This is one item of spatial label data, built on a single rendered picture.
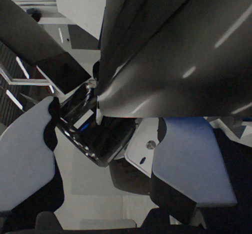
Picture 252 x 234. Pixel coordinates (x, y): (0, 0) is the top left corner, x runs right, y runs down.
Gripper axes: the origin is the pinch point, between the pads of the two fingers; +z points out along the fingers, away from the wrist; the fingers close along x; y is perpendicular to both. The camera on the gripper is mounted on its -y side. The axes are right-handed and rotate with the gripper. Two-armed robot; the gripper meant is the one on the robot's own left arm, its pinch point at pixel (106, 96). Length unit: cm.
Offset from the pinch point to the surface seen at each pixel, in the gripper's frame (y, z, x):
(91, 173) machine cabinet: 417, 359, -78
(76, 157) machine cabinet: 388, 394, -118
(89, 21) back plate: 0, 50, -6
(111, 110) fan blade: 2.3, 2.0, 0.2
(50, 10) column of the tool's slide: -3, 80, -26
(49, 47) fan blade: 1.9, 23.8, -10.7
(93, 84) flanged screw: 3.8, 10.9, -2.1
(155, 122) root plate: 10.4, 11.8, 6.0
